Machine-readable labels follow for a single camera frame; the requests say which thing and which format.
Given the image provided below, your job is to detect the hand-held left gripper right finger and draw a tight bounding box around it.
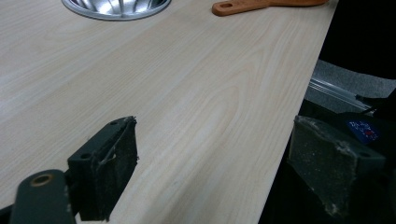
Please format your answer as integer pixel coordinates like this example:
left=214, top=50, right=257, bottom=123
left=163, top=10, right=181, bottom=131
left=288, top=115, right=387, bottom=218

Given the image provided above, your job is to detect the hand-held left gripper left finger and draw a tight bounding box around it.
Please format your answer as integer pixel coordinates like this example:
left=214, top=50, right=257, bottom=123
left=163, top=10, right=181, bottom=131
left=67, top=116, right=139, bottom=222

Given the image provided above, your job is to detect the blue label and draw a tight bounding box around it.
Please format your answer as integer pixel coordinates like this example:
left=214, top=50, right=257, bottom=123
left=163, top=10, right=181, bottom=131
left=346, top=119, right=381, bottom=145

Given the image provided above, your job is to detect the steel bowl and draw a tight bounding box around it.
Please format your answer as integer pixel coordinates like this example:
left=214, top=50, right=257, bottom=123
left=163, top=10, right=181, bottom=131
left=61, top=0, right=173, bottom=21

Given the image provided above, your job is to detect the aluminium rail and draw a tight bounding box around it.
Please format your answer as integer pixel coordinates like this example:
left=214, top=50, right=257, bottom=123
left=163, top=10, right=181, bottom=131
left=308, top=77, right=376, bottom=112

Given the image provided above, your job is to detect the wooden spatula handle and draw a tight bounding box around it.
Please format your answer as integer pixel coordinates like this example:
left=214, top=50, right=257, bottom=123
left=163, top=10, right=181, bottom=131
left=211, top=0, right=330, bottom=18

